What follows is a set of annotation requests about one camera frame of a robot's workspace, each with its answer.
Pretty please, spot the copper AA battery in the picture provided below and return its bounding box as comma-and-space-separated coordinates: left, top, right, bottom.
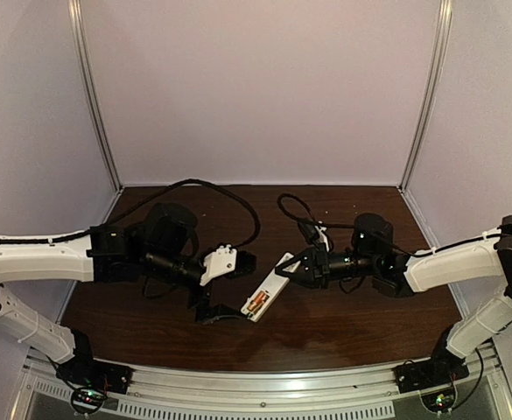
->
247, 290, 268, 316
254, 295, 273, 316

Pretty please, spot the white remote control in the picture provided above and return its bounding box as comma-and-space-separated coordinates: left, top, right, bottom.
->
241, 269, 290, 323

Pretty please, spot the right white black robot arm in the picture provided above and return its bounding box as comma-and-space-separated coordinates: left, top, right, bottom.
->
275, 213, 512, 369

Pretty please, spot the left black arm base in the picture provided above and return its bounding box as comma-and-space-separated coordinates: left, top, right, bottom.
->
57, 357, 134, 395

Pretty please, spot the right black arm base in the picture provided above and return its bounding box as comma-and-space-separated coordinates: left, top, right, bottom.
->
393, 358, 469, 394

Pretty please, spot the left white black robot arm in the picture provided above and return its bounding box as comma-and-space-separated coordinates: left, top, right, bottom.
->
0, 203, 256, 382

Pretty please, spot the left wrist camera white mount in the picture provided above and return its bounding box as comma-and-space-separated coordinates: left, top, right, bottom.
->
200, 244, 238, 287

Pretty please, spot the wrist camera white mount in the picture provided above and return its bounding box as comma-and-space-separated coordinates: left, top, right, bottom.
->
200, 244, 238, 287
310, 224, 330, 252

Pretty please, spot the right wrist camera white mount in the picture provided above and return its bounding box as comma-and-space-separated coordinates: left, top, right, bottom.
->
310, 224, 330, 252

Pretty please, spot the front aluminium rail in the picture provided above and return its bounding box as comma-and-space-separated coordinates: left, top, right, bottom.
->
18, 343, 506, 419

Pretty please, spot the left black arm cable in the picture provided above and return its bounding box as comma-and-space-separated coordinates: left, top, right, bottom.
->
0, 177, 261, 255

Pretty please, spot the right aluminium frame post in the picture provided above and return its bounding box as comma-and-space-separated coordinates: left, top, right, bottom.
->
399, 0, 453, 193

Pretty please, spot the aluminium frame post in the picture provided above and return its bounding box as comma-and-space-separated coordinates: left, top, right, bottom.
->
68, 0, 123, 192
399, 0, 453, 193

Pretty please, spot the left aluminium frame post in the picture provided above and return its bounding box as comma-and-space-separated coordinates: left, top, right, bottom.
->
68, 0, 123, 192

